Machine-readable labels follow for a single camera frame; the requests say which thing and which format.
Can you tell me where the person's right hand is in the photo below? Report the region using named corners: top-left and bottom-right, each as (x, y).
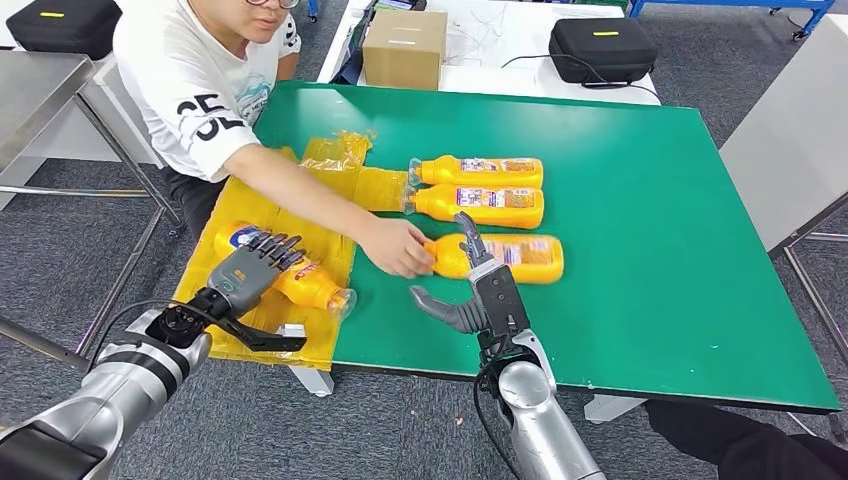
top-left (357, 217), bottom-right (437, 280)

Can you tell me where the white table leg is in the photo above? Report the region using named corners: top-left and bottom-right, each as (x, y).
top-left (584, 396), bottom-right (647, 424)
top-left (288, 365), bottom-right (335, 399)

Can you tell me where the cardboard box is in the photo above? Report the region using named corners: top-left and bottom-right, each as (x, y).
top-left (361, 9), bottom-right (449, 91)

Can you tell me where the light grey table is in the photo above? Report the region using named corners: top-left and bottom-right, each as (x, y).
top-left (718, 14), bottom-right (848, 369)

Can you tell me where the white table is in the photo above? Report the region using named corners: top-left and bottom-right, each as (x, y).
top-left (316, 0), bottom-right (664, 107)

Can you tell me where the steel frame table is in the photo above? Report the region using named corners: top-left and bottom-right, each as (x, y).
top-left (0, 51), bottom-right (185, 372)

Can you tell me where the black fabric object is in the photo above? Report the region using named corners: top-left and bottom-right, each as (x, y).
top-left (643, 399), bottom-right (848, 480)

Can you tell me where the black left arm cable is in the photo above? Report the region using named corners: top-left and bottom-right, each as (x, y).
top-left (89, 299), bottom-right (200, 372)

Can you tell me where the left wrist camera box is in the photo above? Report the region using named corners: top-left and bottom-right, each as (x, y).
top-left (228, 316), bottom-right (308, 354)

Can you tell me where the yellow taped mat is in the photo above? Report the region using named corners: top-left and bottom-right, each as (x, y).
top-left (173, 131), bottom-right (410, 372)

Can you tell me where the black table cable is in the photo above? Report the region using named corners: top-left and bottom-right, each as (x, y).
top-left (500, 52), bottom-right (664, 106)

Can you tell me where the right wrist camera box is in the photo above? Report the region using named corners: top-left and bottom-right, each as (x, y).
top-left (468, 258), bottom-right (531, 346)

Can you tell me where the dark blue folder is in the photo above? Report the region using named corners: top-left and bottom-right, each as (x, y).
top-left (331, 6), bottom-right (372, 86)

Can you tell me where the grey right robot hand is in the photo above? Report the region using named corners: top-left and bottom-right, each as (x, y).
top-left (408, 211), bottom-right (490, 335)

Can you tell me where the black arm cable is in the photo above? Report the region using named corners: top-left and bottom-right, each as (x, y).
top-left (89, 299), bottom-right (200, 372)
top-left (472, 334), bottom-right (525, 480)

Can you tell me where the person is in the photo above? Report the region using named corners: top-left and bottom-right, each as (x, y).
top-left (112, 0), bottom-right (439, 280)

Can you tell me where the orange detergent bottle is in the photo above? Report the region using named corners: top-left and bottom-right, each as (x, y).
top-left (407, 154), bottom-right (545, 191)
top-left (423, 233), bottom-right (566, 286)
top-left (404, 184), bottom-right (546, 231)
top-left (213, 221), bottom-right (358, 318)

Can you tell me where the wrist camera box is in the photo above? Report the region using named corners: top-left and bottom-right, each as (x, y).
top-left (228, 316), bottom-right (308, 354)
top-left (468, 258), bottom-right (531, 346)

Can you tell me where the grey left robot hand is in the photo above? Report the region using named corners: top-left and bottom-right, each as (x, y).
top-left (206, 231), bottom-right (307, 319)

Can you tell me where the green table mat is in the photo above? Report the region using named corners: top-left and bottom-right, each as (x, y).
top-left (251, 80), bottom-right (841, 413)

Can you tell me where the black carrying case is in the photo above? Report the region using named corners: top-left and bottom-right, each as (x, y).
top-left (548, 17), bottom-right (659, 87)
top-left (5, 0), bottom-right (124, 62)

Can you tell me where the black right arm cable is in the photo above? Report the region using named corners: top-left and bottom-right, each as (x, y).
top-left (472, 334), bottom-right (525, 480)

